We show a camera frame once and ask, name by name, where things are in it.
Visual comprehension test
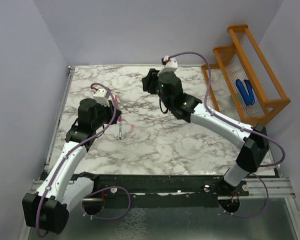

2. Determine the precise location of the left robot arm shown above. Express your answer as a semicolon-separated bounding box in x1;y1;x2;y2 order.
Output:
22;97;122;234

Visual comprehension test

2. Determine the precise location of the blue stapler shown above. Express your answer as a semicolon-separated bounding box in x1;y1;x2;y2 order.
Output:
235;79;256;107

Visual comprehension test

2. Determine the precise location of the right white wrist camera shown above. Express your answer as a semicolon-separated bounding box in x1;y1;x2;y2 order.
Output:
158;55;178;75

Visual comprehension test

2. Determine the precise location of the orange wooden rack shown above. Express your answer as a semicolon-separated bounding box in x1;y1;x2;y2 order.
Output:
201;24;291;126

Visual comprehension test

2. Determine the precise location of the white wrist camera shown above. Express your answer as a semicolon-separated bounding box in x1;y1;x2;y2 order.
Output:
158;55;178;75
92;88;110;107

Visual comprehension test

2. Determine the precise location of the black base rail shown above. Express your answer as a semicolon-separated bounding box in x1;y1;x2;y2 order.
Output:
71;172;249;209

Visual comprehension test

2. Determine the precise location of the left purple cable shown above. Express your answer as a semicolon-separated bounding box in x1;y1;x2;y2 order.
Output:
35;82;131;238

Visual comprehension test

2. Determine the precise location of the white multicolour pen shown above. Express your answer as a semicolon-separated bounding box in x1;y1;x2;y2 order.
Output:
118;121;123;140

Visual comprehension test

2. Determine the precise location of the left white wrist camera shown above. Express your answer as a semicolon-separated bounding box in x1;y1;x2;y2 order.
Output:
92;88;110;107

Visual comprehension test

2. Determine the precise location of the pink marker pen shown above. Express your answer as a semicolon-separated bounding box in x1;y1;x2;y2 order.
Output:
115;95;119;109

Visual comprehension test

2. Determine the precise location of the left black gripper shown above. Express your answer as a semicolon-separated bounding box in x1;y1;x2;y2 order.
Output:
92;99;122;130

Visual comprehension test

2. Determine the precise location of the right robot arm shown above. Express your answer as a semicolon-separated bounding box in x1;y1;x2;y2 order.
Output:
141;68;269;196

